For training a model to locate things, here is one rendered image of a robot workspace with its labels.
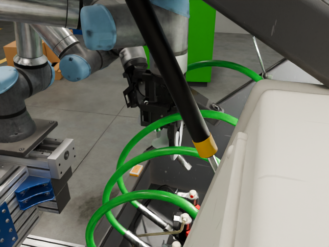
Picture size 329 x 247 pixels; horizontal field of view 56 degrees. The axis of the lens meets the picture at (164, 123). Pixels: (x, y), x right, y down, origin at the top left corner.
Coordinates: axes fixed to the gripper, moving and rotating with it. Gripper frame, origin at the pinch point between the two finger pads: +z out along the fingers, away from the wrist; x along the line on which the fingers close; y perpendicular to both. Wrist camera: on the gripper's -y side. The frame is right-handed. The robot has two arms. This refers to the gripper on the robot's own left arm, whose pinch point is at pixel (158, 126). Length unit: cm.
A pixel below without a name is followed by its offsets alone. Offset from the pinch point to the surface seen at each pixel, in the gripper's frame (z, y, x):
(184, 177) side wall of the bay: 14.3, 24.0, -23.5
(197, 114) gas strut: 12, -46, 32
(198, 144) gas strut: 15, -44, 32
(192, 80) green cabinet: -111, 201, -239
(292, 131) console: 17, -57, 38
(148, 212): 20.7, -2.1, 12.4
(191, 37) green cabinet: -152, 165, -224
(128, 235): 23.7, -4.1, 19.9
